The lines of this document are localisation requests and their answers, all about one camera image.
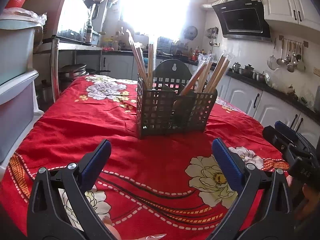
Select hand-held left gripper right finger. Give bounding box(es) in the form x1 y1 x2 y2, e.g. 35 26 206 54
205 137 295 240

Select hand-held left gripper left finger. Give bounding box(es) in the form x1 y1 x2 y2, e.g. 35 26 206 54
26 139 120 240

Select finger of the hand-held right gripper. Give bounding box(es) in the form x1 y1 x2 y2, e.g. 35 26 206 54
274 120 313 147
262 125 300 159

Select dark grey utensil basket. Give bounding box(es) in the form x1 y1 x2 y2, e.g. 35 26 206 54
136 59 218 138

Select group of wooden chopsticks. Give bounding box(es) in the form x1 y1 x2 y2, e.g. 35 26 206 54
126 29 230 97

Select row of hanging kitchen utensils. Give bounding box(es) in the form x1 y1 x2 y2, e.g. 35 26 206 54
266 37 309 73

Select person's right hand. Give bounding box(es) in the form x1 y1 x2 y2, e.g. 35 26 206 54
287 176 320 221

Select person's left hand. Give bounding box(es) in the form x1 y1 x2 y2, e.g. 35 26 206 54
102 216 167 240

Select white lower cabinets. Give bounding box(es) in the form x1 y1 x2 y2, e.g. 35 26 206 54
101 54 320 144

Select white cabinets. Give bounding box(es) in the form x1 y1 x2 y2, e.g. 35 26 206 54
260 0 320 28
101 54 320 144

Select crumpled clear plastic bag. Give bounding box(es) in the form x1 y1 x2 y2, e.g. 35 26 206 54
264 68 316 107

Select red floral tablecloth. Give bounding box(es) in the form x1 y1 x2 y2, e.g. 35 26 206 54
0 74 292 240

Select steel bowl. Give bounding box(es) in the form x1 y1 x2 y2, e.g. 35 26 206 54
251 71 266 82

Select stack of dark pans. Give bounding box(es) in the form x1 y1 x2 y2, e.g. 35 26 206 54
59 64 111 92

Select steel shelf table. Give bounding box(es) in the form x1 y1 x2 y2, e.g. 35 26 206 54
34 36 103 103

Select black countertop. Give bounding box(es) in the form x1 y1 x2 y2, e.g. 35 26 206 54
102 49 320 118

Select black range hood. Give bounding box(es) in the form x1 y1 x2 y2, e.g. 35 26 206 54
212 0 272 43

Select small hanging utensil rack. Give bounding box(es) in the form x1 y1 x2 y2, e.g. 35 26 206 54
206 27 220 46

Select white upper cabinets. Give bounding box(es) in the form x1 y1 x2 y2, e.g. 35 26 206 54
260 0 320 28

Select pale green storage drawer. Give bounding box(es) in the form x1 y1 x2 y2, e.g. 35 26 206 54
0 17 43 87

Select brown appliance cabinet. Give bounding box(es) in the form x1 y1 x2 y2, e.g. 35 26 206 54
24 0 75 43

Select kitchen window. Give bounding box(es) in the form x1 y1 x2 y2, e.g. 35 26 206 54
119 0 191 39

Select round dark wall fan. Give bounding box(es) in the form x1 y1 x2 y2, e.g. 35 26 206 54
184 26 198 41

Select silver vent duct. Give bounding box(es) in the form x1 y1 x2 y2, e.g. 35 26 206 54
202 0 229 10

